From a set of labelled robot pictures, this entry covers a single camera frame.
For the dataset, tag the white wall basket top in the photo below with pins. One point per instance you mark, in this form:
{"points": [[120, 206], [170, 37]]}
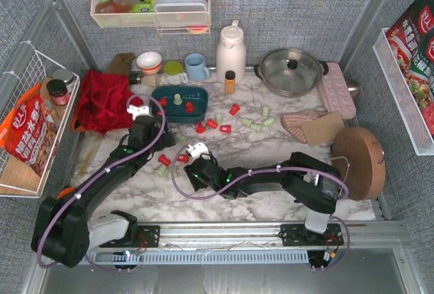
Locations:
{"points": [[116, 14]]}

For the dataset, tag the red lid jar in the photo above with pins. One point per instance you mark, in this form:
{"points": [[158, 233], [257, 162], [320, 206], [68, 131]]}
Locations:
{"points": [[58, 92]]}

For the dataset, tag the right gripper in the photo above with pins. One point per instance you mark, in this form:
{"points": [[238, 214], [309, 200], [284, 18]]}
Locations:
{"points": [[191, 171]]}

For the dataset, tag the clear plastic containers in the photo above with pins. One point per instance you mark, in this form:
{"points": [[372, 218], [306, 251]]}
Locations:
{"points": [[181, 12]]}

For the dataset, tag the green lid white cup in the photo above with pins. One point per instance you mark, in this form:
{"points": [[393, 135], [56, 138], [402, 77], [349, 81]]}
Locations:
{"points": [[174, 73]]}

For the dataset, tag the green capsule right left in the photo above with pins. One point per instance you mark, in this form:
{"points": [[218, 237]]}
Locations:
{"points": [[246, 121]]}

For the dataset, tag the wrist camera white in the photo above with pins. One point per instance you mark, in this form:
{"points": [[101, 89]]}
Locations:
{"points": [[196, 150], [139, 111]]}

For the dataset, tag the red cloth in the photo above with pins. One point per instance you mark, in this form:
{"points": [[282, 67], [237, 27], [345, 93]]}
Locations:
{"points": [[102, 104]]}

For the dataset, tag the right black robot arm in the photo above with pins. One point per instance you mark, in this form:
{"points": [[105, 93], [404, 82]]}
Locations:
{"points": [[311, 182]]}

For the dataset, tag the teal storage basket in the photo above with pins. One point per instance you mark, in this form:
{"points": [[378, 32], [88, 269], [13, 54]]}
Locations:
{"points": [[182, 104]]}

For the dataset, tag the white thermos jug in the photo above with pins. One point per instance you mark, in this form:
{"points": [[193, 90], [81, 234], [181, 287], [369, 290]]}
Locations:
{"points": [[231, 52]]}

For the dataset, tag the green capsule right low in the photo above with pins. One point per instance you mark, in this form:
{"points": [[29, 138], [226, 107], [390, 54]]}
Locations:
{"points": [[256, 127]]}

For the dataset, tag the silver lid jar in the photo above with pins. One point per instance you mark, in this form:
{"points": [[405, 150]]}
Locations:
{"points": [[66, 76]]}

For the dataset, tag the red seasoning bag left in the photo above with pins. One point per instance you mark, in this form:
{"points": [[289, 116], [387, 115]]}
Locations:
{"points": [[27, 134]]}

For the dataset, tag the green capsule right cluster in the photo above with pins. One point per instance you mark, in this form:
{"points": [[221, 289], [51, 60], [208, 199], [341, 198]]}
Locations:
{"points": [[269, 121]]}

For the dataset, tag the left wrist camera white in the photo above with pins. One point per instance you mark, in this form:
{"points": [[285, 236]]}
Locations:
{"points": [[139, 111]]}

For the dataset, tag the brown cardboard sheet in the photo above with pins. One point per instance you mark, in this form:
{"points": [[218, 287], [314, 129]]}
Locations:
{"points": [[323, 129]]}

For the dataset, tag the red capsule number two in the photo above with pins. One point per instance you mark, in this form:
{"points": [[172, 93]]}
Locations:
{"points": [[226, 128]]}

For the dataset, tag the orange tray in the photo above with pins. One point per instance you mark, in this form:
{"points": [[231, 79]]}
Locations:
{"points": [[76, 125]]}

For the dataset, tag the blue mug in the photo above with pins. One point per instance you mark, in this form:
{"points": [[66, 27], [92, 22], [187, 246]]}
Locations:
{"points": [[196, 68]]}

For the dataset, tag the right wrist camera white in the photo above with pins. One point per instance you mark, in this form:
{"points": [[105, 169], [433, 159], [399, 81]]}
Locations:
{"points": [[196, 150]]}

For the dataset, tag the green capsule upper right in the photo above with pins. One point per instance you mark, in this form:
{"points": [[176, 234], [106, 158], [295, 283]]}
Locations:
{"points": [[265, 112]]}

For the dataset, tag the orange cup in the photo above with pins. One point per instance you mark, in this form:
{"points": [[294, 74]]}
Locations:
{"points": [[65, 192]]}

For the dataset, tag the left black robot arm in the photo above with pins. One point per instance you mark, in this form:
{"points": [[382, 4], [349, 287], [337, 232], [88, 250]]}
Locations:
{"points": [[62, 231]]}

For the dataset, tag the orange spice jar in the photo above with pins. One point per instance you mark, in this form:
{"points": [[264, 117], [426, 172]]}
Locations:
{"points": [[229, 82]]}

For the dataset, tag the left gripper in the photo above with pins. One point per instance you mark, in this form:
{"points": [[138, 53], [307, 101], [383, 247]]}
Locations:
{"points": [[157, 126]]}

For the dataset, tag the white wire basket left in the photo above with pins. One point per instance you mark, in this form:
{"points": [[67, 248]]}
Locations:
{"points": [[17, 178]]}

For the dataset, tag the brown cloth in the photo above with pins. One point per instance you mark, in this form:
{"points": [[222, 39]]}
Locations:
{"points": [[121, 64]]}

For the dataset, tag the white orange striped bowl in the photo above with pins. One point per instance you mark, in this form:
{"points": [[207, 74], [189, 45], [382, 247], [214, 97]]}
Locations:
{"points": [[149, 62]]}

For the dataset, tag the green capsule lower left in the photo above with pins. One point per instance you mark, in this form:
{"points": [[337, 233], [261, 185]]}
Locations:
{"points": [[159, 172]]}

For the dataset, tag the red capsule two lower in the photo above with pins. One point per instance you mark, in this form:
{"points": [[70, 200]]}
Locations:
{"points": [[183, 158]]}

